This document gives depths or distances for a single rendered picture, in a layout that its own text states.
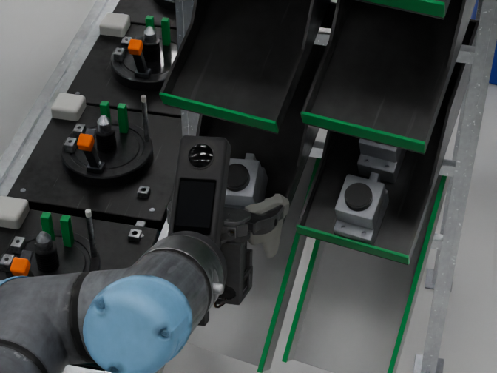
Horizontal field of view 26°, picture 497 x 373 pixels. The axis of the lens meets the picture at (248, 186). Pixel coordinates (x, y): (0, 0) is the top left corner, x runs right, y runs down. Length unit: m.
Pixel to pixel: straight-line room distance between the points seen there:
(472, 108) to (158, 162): 0.61
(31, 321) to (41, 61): 1.26
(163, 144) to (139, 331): 0.88
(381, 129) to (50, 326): 0.42
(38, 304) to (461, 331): 0.84
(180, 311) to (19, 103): 1.18
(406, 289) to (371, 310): 0.05
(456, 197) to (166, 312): 0.55
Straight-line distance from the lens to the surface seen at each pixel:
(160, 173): 1.64
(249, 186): 1.18
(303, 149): 1.22
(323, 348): 1.35
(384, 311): 1.33
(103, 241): 1.54
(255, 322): 1.35
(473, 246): 1.71
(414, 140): 1.08
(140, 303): 0.82
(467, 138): 1.24
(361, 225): 1.18
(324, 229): 1.22
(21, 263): 1.38
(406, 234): 1.22
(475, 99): 1.20
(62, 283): 0.89
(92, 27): 2.00
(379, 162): 1.22
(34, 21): 2.21
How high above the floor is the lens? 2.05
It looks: 42 degrees down
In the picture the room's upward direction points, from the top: straight up
